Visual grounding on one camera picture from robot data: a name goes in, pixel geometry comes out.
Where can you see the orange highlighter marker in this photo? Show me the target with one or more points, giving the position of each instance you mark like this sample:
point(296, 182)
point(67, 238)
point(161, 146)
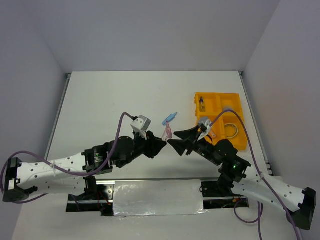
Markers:
point(212, 133)

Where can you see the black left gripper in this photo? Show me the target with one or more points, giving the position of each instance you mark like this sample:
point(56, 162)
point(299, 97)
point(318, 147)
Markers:
point(153, 144)

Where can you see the clear round pin container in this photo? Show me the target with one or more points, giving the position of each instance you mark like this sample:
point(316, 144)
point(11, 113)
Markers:
point(226, 108)

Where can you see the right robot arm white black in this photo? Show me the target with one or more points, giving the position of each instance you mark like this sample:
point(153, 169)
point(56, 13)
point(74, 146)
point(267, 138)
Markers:
point(240, 177)

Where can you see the silver foil sheet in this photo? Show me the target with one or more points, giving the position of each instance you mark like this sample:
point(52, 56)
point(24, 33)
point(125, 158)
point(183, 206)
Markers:
point(157, 198)

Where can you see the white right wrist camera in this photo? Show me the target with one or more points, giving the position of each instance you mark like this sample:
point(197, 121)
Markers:
point(205, 127)

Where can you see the beige tape roll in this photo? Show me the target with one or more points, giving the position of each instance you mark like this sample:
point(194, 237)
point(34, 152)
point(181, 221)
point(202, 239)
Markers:
point(231, 130)

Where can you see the small blue-capped glue bottle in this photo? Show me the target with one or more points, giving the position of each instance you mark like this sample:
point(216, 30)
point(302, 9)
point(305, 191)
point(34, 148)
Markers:
point(202, 107)

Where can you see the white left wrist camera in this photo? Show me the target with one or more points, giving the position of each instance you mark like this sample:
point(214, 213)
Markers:
point(140, 126)

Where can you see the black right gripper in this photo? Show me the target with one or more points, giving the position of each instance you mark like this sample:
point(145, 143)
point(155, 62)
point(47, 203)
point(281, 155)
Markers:
point(188, 136)

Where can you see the yellow four-compartment tray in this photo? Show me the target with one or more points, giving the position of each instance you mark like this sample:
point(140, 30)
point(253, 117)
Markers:
point(214, 103)

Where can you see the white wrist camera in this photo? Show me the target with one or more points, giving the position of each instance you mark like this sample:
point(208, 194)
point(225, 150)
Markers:
point(140, 126)
point(205, 127)

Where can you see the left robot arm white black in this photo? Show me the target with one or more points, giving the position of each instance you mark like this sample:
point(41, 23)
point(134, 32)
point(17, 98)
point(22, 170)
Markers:
point(74, 174)

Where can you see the pink highlighter marker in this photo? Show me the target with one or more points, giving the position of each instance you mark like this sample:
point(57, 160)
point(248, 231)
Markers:
point(167, 135)

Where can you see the blue highlighter marker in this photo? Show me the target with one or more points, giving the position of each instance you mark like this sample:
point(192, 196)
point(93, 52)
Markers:
point(170, 118)

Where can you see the black base rail with wiring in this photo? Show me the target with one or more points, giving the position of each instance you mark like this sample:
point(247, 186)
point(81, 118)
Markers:
point(102, 201)

